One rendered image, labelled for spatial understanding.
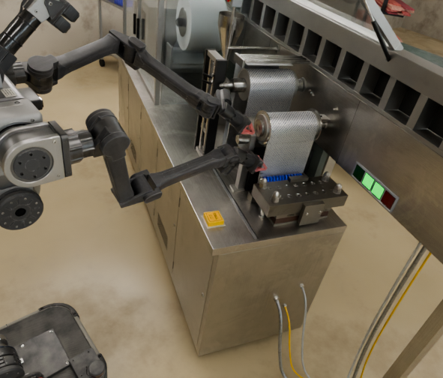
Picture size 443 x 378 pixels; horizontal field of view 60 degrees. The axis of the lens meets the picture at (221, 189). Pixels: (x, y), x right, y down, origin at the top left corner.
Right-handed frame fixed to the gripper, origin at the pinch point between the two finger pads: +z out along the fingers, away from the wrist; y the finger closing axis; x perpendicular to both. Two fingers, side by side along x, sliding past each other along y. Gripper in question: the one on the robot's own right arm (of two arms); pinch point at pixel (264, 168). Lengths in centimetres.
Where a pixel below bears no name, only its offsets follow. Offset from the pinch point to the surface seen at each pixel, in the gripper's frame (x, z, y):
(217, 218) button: -25.5, -14.4, 11.6
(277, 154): 8.4, 0.6, 0.3
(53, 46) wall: -119, -26, -428
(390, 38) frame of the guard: 68, -4, 13
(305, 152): 15.0, 13.6, 0.3
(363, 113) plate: 43.0, 11.0, 13.5
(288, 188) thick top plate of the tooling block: -0.5, 9.3, 10.1
